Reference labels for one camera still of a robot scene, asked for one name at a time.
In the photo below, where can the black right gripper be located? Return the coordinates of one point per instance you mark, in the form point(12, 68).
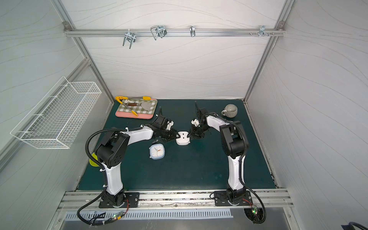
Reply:
point(195, 133)

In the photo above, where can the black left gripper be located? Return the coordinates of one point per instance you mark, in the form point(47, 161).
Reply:
point(169, 133)

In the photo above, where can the white alarm clock back up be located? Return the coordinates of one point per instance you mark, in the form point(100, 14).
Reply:
point(183, 139)

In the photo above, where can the blue white alarm clock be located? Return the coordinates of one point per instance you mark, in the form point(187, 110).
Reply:
point(157, 151)

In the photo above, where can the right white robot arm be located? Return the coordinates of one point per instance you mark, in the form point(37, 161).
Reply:
point(233, 141)

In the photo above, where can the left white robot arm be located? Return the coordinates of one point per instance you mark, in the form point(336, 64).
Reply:
point(113, 147)

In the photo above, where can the checkered green cloth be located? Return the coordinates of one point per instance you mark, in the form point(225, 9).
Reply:
point(153, 102)

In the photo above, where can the striped white ceramic mug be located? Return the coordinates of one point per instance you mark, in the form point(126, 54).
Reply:
point(230, 111)

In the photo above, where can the pink cutting board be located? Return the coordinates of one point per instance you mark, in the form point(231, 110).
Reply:
point(140, 116)

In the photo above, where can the yellow tongs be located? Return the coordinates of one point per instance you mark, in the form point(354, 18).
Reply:
point(122, 100)

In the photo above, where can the green plastic bowl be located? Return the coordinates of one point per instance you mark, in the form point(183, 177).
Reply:
point(91, 162)

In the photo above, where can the metal clamp hook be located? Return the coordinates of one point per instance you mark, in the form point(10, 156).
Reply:
point(129, 38)

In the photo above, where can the metal u-bolt hook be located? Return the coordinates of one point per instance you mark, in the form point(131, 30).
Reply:
point(158, 31)

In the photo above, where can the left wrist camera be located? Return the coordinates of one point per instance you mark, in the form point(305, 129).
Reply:
point(162, 122)

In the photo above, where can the metal spatula wooden handle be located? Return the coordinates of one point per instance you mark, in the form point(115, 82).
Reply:
point(143, 105)

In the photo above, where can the small metal ring hook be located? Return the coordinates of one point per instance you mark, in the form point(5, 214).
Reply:
point(192, 31)

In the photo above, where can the aluminium top rail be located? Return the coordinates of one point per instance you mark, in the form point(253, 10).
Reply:
point(170, 32)

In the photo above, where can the white wire basket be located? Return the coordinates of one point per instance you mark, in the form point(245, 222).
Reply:
point(55, 121)

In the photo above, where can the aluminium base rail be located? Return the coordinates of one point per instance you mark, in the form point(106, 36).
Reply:
point(179, 199)

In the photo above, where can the metal bracket right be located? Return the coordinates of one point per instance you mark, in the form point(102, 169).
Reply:
point(262, 32)

